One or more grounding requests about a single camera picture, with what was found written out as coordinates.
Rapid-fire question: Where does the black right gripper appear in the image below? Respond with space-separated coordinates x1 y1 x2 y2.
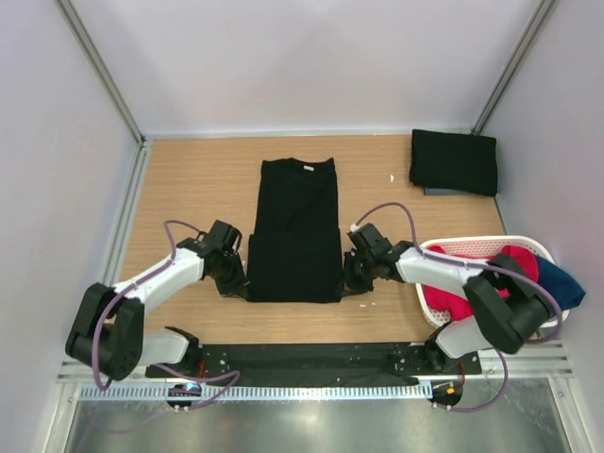
337 250 378 297

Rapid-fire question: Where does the black t shirt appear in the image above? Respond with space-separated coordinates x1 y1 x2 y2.
246 158 344 303
409 129 498 197

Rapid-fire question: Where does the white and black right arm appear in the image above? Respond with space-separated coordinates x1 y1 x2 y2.
344 224 561 374

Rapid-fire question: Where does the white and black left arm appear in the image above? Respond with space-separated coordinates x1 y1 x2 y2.
65 220 247 391

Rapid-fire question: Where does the white laundry basket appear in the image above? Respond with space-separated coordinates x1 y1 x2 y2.
415 235 556 327

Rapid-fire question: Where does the folded grey t shirt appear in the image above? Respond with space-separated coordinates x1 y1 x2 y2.
424 188 463 196

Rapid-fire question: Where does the red t shirt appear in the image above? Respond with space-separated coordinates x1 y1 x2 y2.
422 245 540 321

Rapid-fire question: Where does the folded black t shirt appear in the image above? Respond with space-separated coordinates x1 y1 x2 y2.
409 129 498 197

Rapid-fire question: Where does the navy blue t shirt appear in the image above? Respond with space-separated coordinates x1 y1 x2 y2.
535 256 586 311

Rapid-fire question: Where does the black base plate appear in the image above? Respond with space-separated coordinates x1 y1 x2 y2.
170 342 482 378

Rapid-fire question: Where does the white slotted cable duct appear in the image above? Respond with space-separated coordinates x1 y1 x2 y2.
78 381 432 403

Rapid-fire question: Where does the left aluminium frame post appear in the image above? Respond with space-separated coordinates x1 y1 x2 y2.
55 0 145 147

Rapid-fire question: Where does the aluminium frame post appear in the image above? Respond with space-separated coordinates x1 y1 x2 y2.
55 0 145 147
470 0 560 136

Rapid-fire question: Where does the right aluminium frame post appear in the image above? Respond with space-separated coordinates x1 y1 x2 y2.
470 0 560 136

